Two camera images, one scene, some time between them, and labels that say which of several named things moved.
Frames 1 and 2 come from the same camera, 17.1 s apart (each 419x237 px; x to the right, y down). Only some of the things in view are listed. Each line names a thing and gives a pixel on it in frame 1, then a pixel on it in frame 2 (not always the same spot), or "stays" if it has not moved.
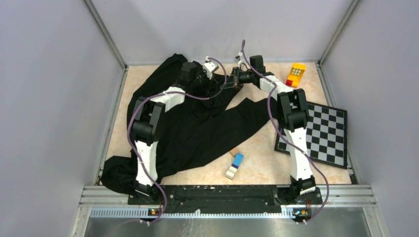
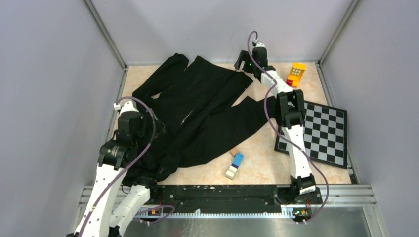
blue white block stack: x=237 y=160 stays
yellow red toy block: x=296 y=73 stays
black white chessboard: x=326 y=137 stays
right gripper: x=233 y=80 to x=244 y=56
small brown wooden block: x=233 y=151 stays
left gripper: x=210 y=83 to x=155 y=129
